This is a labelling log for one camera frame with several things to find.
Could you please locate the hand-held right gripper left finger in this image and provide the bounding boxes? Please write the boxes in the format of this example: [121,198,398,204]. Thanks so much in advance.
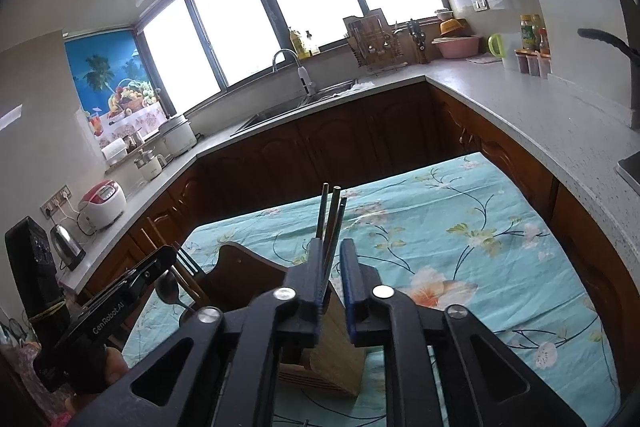
[67,237,326,427]

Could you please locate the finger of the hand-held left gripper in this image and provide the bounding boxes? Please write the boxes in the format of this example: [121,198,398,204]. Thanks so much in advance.
[125,246,176,303]

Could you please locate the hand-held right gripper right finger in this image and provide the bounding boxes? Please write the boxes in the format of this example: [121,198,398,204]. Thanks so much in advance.
[340,237,590,427]

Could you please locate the steel spoon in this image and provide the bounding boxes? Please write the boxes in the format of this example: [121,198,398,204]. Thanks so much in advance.
[155,274,197,312]

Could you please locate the steel fork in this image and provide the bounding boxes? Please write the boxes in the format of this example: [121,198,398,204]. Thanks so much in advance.
[175,243,206,280]

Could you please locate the brown wooden chopstick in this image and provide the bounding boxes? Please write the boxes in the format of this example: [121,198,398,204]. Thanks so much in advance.
[175,264,209,308]

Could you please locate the wooden utensil holder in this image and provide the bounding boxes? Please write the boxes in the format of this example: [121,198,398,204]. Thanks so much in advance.
[205,243,362,395]

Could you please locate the person's left hand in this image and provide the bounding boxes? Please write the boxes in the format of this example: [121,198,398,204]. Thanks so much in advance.
[104,349,128,388]

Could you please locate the red and white rice cooker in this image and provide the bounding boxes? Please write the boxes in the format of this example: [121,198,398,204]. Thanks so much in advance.
[77,181,127,233]

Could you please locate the steel electric kettle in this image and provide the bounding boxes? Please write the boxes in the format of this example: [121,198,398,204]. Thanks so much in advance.
[50,223,87,272]

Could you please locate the black tower appliance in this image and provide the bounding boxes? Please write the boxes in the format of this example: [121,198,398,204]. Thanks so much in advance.
[5,216,71,353]

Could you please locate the small white kettle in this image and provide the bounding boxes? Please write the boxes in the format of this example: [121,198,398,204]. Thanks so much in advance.
[134,148,168,181]

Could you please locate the teal floral tablecloth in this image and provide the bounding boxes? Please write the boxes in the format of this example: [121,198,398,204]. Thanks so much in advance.
[122,152,621,427]

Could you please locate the paper towel roll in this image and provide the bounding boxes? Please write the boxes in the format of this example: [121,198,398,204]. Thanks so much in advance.
[101,138,128,162]

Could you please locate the large white rice cooker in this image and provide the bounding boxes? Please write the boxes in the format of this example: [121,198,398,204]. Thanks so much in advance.
[158,114,197,156]

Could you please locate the steel kitchen sink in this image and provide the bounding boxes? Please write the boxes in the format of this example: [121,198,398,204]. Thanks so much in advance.
[230,79,360,138]

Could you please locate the fruit print roller blind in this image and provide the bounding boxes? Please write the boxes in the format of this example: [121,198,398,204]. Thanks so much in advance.
[64,32,168,148]

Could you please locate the curved steel faucet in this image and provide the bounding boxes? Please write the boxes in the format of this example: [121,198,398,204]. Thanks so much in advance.
[271,49,317,96]

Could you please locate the yellow oil bottle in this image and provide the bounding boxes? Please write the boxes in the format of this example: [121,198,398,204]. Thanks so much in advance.
[289,27,311,60]

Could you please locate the large kitchen window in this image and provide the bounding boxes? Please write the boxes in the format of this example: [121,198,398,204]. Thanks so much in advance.
[132,0,448,115]

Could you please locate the wooden knife block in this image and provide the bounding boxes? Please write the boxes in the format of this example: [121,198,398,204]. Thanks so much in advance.
[407,19,430,64]

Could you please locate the pink plastic basin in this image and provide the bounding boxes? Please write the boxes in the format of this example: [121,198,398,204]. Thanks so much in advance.
[431,36,483,59]

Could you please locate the steel stove top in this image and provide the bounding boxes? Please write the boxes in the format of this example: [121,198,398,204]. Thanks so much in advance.
[616,154,640,192]

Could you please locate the seasoning bottles and jars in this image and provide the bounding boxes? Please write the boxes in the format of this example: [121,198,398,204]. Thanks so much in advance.
[520,14,543,52]

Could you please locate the dark range hood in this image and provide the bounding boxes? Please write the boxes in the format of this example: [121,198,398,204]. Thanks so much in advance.
[595,0,640,130]

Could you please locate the wall power socket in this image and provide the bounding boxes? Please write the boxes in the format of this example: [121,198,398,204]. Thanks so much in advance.
[40,187,72,218]

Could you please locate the jug with green handle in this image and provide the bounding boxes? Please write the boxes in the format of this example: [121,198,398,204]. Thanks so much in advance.
[487,32,518,70]

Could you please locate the black pan handle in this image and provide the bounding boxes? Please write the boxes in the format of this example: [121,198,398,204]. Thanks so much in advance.
[577,27,632,68]

